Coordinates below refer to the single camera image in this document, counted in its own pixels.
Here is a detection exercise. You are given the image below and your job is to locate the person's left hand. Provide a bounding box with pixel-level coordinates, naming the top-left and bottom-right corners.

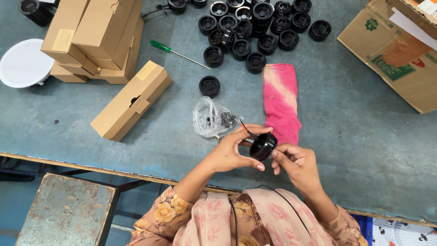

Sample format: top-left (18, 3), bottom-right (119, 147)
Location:
top-left (208, 125), bottom-right (274, 173)

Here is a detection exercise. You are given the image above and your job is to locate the person's right hand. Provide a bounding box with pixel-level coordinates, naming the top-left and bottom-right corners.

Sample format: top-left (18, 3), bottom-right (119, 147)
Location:
top-left (271, 143), bottom-right (320, 195)

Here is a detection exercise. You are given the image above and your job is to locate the black finned lamp housing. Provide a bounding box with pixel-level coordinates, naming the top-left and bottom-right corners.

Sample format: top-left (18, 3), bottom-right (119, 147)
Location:
top-left (249, 132), bottom-right (278, 162)

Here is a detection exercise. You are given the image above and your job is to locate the clear plastic bag of screws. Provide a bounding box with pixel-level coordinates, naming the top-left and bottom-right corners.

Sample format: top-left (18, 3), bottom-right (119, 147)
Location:
top-left (192, 96), bottom-right (244, 139)

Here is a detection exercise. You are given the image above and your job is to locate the pink and cream cloth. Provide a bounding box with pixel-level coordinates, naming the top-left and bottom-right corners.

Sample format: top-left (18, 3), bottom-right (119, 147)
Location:
top-left (262, 63), bottom-right (302, 146)

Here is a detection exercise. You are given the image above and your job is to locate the single black round housing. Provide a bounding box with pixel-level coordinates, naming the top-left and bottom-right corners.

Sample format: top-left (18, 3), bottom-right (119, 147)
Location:
top-left (199, 75), bottom-right (221, 98)

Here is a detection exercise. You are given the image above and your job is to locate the pink floral scarf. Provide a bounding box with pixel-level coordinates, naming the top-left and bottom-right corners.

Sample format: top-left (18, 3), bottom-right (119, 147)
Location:
top-left (172, 188), bottom-right (337, 246)

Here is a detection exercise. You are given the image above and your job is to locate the blue plastic crate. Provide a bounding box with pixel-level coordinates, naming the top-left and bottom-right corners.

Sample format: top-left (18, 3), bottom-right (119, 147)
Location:
top-left (351, 214), bottom-right (373, 246)

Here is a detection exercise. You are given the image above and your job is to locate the brown floral dress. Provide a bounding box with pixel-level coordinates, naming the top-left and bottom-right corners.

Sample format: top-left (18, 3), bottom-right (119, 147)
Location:
top-left (127, 185), bottom-right (369, 246)

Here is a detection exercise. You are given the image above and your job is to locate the long brown cardboard box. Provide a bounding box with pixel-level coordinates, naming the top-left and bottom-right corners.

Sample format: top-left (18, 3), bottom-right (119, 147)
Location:
top-left (90, 60), bottom-right (173, 142)

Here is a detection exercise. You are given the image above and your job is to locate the pile of black housings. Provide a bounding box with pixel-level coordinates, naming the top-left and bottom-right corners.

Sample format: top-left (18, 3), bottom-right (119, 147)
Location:
top-left (189, 0), bottom-right (332, 74)

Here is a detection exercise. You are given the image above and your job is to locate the white printed sheet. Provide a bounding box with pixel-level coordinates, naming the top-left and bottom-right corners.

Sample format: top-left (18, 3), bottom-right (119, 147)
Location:
top-left (371, 218), bottom-right (437, 246)

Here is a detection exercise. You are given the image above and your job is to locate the large printed cardboard carton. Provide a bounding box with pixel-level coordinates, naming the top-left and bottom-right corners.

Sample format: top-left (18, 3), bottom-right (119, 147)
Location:
top-left (337, 0), bottom-right (437, 114)

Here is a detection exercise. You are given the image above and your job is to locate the worn grey metal stool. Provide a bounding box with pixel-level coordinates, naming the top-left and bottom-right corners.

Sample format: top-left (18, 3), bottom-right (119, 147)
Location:
top-left (15, 173), bottom-right (121, 246)

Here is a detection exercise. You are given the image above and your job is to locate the brown cardboard box yellow label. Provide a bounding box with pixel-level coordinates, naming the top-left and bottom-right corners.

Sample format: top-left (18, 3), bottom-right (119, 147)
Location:
top-left (40, 0), bottom-right (100, 76)

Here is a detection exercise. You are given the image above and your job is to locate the white round downlight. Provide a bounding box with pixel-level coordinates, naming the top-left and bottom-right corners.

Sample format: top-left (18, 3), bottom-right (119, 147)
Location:
top-left (0, 38), bottom-right (55, 89)

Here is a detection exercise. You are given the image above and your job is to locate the black cylindrical lamp body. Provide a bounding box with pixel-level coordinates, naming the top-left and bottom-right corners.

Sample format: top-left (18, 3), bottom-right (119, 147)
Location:
top-left (18, 0), bottom-right (61, 27)

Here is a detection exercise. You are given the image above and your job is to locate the red and black wire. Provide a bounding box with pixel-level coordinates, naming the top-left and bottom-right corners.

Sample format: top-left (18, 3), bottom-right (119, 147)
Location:
top-left (239, 118), bottom-right (259, 139)

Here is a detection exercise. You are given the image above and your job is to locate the thin black cable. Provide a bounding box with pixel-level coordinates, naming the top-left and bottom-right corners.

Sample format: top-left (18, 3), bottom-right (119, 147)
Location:
top-left (228, 185), bottom-right (312, 246)

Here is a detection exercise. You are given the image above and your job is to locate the green handled screwdriver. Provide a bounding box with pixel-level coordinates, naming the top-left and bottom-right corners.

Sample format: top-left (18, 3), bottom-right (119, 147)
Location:
top-left (150, 39), bottom-right (212, 70)

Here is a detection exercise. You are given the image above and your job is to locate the black housing with cable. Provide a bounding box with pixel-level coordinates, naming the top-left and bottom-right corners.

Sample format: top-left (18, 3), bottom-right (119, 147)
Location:
top-left (141, 0), bottom-right (188, 18)

